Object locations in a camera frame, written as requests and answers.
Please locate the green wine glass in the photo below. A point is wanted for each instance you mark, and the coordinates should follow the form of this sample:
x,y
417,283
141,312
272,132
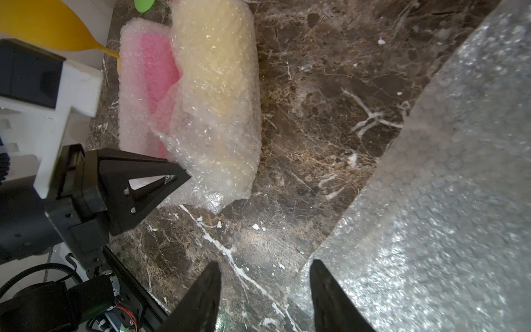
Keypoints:
x,y
143,6

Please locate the beige bubble glass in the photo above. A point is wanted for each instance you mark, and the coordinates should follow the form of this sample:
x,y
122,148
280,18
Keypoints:
x,y
55,27

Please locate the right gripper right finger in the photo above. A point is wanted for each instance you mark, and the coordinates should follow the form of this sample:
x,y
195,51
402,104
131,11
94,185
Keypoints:
x,y
333,310

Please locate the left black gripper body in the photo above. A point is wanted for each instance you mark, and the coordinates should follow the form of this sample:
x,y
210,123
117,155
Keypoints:
x,y
73,213

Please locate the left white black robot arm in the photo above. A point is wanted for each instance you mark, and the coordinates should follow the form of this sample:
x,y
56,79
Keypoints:
x,y
54,306

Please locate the pink bubble wrapped glass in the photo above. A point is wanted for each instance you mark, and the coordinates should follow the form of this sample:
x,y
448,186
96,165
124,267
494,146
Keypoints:
x,y
147,72

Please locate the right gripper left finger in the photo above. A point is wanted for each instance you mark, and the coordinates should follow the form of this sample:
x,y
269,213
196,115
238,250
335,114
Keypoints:
x,y
198,310

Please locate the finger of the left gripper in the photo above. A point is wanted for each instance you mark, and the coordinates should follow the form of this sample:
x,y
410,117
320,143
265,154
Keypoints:
x,y
134,185

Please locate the yellow bubble glass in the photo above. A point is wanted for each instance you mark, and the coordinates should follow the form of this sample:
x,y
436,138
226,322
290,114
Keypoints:
x,y
210,120

